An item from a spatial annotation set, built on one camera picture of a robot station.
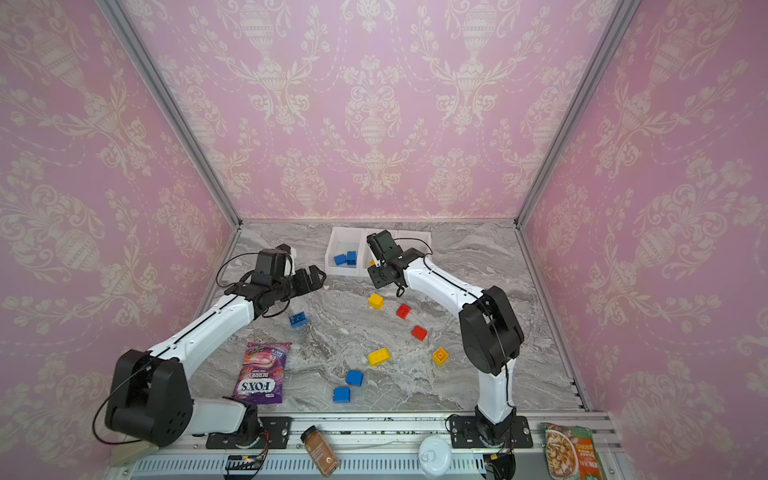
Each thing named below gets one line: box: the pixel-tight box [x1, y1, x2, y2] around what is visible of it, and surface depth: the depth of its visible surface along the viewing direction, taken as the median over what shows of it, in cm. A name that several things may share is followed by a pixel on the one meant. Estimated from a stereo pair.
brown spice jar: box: [300, 425, 339, 477], surface depth 70 cm
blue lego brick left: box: [288, 311, 307, 329], surface depth 94 cm
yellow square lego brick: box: [368, 293, 385, 311], surface depth 99 cm
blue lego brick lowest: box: [332, 387, 351, 403], surface depth 83 cm
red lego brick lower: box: [411, 325, 428, 341], surface depth 94 cm
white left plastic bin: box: [325, 227, 364, 276], surface depth 108 cm
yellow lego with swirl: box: [432, 347, 449, 367], surface depth 85 cm
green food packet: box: [540, 422, 604, 480], surface depth 72 cm
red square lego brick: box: [395, 303, 412, 320], surface depth 96 cm
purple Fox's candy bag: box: [232, 342, 292, 404], surface depth 83 cm
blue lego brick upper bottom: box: [345, 370, 364, 387], surface depth 85 cm
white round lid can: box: [418, 435, 452, 476], surface depth 68 cm
